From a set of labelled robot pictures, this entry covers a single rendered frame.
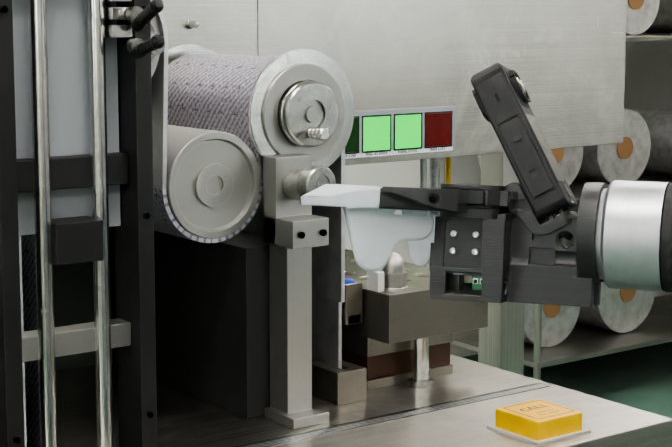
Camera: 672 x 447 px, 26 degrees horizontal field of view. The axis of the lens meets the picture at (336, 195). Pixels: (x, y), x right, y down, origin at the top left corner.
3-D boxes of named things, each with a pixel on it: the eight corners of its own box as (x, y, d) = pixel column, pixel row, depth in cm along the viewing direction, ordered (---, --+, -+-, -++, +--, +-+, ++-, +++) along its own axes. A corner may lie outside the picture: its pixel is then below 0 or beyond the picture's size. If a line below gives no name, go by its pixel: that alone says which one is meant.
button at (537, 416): (537, 443, 159) (538, 421, 158) (494, 428, 164) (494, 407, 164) (583, 432, 163) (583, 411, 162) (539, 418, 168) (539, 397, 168)
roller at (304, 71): (264, 166, 165) (263, 64, 163) (151, 148, 186) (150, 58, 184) (345, 160, 172) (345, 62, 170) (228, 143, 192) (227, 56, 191)
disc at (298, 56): (250, 181, 164) (249, 50, 163) (247, 181, 165) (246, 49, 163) (354, 172, 173) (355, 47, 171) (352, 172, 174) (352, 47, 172)
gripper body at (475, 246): (417, 297, 102) (590, 309, 97) (423, 174, 102) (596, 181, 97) (447, 292, 109) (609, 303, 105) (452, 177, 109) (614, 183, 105)
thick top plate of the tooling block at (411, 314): (388, 344, 175) (389, 294, 174) (213, 292, 207) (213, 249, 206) (488, 327, 184) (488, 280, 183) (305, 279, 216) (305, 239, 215)
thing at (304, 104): (345, 87, 168) (334, 151, 169) (334, 86, 170) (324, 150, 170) (292, 76, 164) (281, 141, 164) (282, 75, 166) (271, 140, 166)
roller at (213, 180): (169, 243, 159) (168, 134, 158) (65, 216, 180) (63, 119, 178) (261, 233, 166) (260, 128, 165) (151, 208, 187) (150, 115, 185)
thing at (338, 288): (341, 302, 175) (341, 148, 172) (236, 273, 193) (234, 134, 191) (344, 301, 175) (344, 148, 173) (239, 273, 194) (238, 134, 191)
